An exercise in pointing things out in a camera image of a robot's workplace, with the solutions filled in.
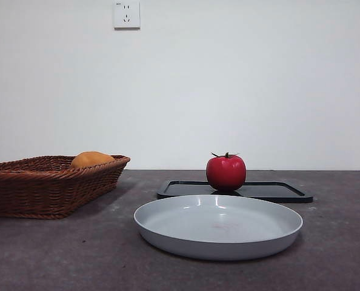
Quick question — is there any red tomato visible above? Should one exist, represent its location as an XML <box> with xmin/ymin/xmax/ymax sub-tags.
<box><xmin>205</xmin><ymin>152</ymin><xmax>247</xmax><ymax>192</ymax></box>

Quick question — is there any grey round plate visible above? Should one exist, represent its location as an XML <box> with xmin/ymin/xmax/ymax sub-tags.
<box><xmin>133</xmin><ymin>194</ymin><xmax>304</xmax><ymax>261</ymax></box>

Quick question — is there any orange round fruit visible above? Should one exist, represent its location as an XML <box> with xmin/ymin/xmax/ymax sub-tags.
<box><xmin>70</xmin><ymin>151</ymin><xmax>116</xmax><ymax>169</ymax></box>

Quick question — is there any black rectangular tray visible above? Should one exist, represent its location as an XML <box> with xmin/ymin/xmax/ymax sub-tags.
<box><xmin>156</xmin><ymin>179</ymin><xmax>314</xmax><ymax>204</ymax></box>

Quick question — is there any brown wicker basket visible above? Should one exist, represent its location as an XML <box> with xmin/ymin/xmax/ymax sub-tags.
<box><xmin>0</xmin><ymin>155</ymin><xmax>131</xmax><ymax>219</ymax></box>

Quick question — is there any white wall socket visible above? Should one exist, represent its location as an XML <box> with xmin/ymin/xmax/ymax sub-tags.
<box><xmin>113</xmin><ymin>1</ymin><xmax>141</xmax><ymax>30</ymax></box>

